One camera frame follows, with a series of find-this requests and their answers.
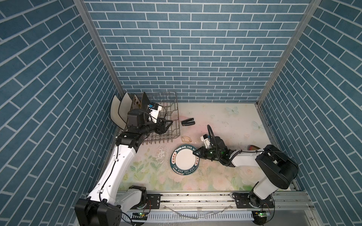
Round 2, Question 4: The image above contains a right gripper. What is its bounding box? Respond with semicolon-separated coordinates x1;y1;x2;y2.
192;146;221;161

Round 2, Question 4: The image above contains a green rim plate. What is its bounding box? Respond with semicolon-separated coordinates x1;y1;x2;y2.
170;163;199;176
170;145;199;170

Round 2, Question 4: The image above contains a black square plate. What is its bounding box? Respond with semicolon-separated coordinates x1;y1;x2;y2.
140;92;151;111

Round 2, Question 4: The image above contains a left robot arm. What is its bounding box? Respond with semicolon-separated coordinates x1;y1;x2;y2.
74;104;173;226

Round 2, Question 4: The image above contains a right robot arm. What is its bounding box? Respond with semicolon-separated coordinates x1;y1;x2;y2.
193;135;299;208

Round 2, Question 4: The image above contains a black stapler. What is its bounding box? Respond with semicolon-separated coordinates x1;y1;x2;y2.
181;118;196;126

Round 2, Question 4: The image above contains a floral square plate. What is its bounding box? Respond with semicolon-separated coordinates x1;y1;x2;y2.
131;94;141;109

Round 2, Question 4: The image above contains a white square plate inner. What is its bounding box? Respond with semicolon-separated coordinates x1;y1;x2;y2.
118;92;133;123

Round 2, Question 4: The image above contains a white square plate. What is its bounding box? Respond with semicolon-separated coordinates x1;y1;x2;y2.
118;92;133;123
110;95;126;130

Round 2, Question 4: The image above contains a brown striped cylinder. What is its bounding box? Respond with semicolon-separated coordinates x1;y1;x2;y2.
248;145;260;151

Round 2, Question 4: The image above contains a white square plate outer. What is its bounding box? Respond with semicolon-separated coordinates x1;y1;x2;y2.
110;95;126;130

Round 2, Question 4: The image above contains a right base circuit board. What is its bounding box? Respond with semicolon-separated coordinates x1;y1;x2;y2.
252;211;271;220

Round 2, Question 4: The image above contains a base circuit board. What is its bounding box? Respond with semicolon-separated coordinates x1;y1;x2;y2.
252;211;271;220
130;212;149;221

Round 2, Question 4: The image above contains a left base circuit board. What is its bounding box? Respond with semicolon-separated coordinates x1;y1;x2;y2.
130;212;149;221

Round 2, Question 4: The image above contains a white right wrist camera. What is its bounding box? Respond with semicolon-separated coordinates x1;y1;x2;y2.
200;134;211;149

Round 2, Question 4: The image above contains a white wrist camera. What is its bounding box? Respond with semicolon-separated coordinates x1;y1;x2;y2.
148;103;163;123
200;134;211;149

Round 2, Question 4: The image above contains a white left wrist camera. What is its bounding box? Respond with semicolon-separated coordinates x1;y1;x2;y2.
148;103;163;123

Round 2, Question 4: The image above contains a grey wire dish rack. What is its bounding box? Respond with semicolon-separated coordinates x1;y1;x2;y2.
115;91;181;145

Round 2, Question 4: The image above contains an aluminium mounting rail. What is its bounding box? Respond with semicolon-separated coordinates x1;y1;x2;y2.
116;191;322;226

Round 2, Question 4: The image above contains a white cable duct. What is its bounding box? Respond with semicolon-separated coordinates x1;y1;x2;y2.
127;211;254;223

